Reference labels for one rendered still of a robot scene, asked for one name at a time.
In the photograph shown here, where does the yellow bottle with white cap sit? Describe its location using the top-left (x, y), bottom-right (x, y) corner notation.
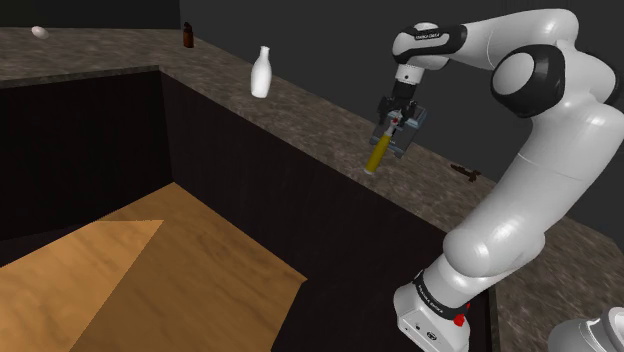
top-left (363, 118), bottom-right (397, 176)

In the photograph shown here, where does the dark robot stand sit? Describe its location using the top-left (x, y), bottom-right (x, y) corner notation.
top-left (466, 286), bottom-right (496, 352)

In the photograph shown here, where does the silver metal pot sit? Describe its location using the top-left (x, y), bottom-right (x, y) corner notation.
top-left (546, 306), bottom-right (624, 352)

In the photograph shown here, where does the dark brown small tool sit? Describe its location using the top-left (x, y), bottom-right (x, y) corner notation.
top-left (450, 163), bottom-right (483, 184)

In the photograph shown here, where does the grey blue box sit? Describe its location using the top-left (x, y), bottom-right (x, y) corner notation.
top-left (368, 104), bottom-right (429, 160)

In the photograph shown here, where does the white bottle vase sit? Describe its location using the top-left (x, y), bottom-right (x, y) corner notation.
top-left (250, 45), bottom-right (273, 100)

